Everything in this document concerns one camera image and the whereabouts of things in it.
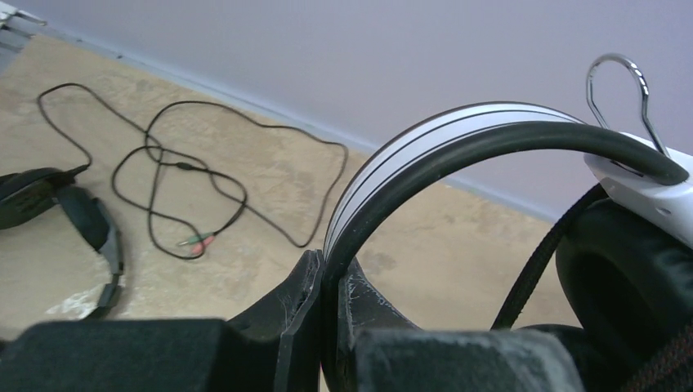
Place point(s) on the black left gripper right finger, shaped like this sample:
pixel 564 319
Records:
pixel 376 348

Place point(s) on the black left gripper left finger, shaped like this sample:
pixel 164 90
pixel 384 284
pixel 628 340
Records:
pixel 271 346

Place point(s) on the white and black headphones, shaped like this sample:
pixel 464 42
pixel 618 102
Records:
pixel 611 280

